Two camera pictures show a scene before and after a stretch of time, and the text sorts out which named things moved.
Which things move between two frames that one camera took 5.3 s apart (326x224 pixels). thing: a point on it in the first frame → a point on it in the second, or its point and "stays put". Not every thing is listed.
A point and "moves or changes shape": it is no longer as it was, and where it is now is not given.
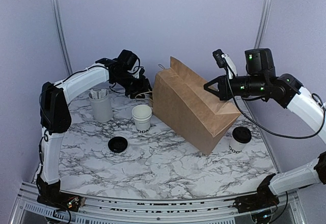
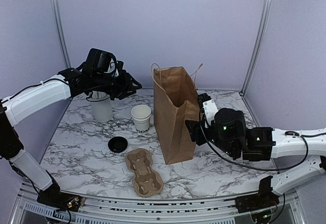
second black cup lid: [117, 144] stays put
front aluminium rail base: [32, 210] stays put
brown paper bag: [192, 113] moves or changes shape
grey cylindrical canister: [101, 105] stays put
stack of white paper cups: [142, 113] stays put
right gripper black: [224, 92] → [195, 132]
